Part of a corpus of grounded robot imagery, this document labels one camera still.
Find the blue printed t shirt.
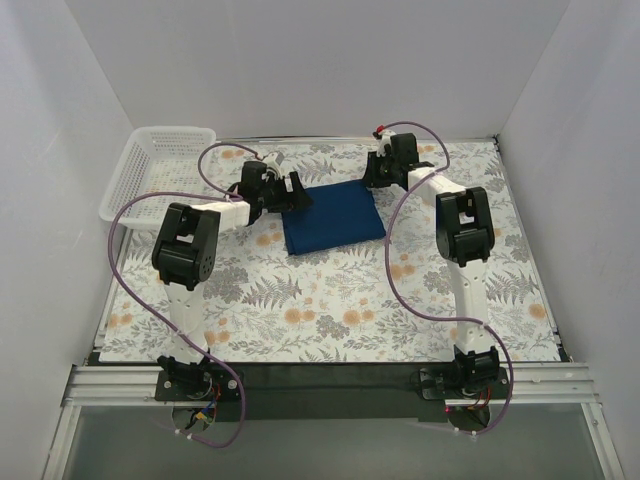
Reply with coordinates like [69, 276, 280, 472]
[282, 180, 386, 256]

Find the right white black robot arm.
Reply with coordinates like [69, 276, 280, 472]
[362, 126, 500, 398]

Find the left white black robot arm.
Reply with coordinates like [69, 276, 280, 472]
[152, 161, 313, 365]

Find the white plastic mesh basket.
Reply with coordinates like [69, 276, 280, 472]
[98, 126, 216, 230]

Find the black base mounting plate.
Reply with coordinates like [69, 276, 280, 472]
[154, 362, 511, 425]

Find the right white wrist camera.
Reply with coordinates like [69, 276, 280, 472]
[372, 125, 396, 156]

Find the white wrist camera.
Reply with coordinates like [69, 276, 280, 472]
[261, 151, 284, 176]
[372, 125, 396, 156]

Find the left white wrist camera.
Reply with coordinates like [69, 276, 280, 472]
[261, 151, 284, 176]

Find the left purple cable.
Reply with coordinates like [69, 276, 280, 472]
[106, 143, 250, 450]

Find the aluminium frame rail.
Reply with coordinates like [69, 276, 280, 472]
[63, 362, 599, 406]

